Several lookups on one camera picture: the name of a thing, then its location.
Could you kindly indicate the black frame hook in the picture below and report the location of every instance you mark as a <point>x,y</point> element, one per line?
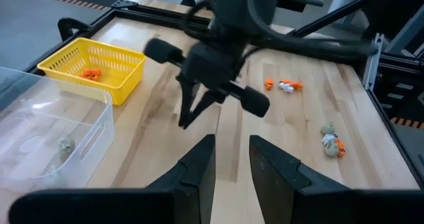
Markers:
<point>68,23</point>

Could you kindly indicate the yellow plastic basket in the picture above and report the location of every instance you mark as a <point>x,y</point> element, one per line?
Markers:
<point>129,78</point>

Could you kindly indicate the orange plastic bone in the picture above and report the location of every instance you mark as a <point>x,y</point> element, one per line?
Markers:
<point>340,148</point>
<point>269,83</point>
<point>296,84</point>

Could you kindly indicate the grey plastic skull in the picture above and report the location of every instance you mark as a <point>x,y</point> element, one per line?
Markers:
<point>66,147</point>
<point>328,128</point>
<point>331,150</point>

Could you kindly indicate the white plastic bone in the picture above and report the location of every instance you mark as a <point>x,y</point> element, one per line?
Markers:
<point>328,139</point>
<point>285,87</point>

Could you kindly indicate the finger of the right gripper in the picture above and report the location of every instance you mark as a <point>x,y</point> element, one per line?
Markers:
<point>207,103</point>
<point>188,98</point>

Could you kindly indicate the clear plastic bin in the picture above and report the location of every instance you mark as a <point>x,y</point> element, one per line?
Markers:
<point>49,118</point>

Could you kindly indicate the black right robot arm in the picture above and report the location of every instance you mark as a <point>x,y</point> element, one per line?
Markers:
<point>238,5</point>

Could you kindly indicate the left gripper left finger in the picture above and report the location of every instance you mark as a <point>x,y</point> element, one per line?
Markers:
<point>116,207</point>

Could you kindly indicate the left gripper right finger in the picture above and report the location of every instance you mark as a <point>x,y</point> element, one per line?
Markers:
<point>331,207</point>

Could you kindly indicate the orange plastic skeleton hand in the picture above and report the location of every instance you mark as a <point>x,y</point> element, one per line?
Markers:
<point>91,74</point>

